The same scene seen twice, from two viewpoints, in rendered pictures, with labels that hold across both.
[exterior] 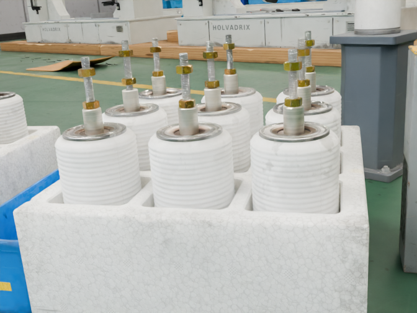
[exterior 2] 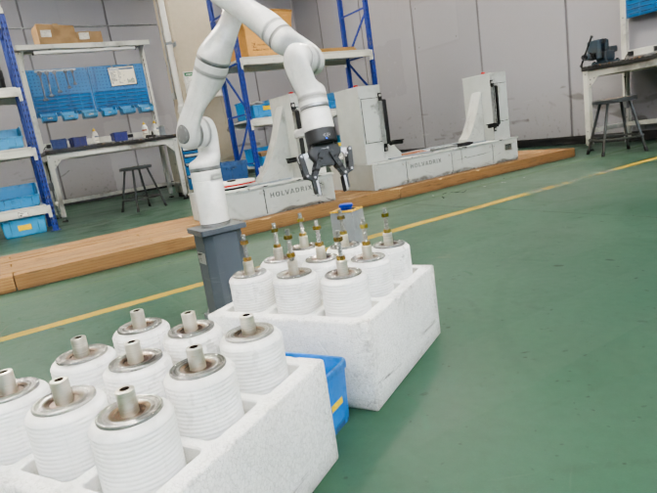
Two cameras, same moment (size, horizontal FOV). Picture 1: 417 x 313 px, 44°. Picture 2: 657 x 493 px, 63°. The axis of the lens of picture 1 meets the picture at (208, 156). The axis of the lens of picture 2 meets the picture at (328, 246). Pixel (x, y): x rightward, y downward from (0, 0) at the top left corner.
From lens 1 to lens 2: 1.21 m
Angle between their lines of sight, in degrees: 72
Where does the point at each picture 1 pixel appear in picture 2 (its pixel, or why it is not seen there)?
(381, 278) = not seen: hidden behind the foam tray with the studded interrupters
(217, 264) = (414, 305)
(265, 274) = (422, 301)
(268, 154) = (402, 251)
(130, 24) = not seen: outside the picture
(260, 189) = (399, 270)
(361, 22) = (215, 218)
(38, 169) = not seen: hidden behind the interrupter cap
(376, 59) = (236, 239)
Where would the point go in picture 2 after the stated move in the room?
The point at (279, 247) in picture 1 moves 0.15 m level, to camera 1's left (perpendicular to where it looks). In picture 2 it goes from (422, 286) to (417, 308)
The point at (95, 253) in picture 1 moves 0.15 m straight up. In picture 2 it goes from (390, 328) to (380, 255)
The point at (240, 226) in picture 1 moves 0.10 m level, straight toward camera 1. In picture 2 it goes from (416, 282) to (461, 280)
